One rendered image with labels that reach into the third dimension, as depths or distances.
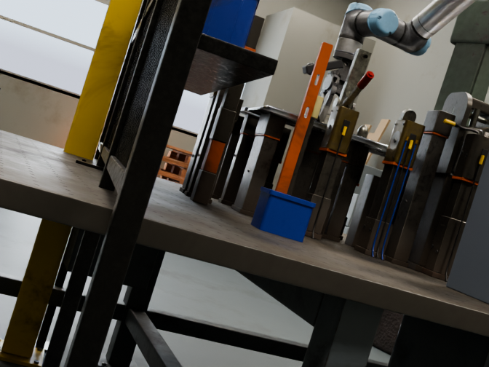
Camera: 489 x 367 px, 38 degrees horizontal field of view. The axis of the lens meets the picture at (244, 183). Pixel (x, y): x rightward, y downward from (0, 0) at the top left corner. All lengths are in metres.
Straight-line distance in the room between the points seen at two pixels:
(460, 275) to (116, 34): 1.37
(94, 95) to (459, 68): 2.92
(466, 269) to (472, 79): 3.15
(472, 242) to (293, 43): 6.45
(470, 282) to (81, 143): 1.34
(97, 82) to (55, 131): 5.81
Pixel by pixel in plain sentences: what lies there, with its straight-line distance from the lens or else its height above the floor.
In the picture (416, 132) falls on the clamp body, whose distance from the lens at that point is 1.94.
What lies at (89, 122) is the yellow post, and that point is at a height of 0.81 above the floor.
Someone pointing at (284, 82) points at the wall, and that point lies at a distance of 7.92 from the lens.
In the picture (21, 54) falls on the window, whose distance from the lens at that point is 8.19.
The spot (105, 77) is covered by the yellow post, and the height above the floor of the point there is 0.97.
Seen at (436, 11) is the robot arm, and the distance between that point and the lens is 2.09.
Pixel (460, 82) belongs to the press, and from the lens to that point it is 4.76.
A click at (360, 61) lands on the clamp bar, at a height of 1.18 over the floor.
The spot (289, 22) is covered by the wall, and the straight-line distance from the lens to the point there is 7.98.
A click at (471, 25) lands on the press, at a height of 2.15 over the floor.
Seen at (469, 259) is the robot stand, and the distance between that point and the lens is 1.65.
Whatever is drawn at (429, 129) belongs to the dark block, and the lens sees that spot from 1.96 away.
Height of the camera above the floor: 0.80
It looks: 1 degrees down
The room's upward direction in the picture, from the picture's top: 17 degrees clockwise
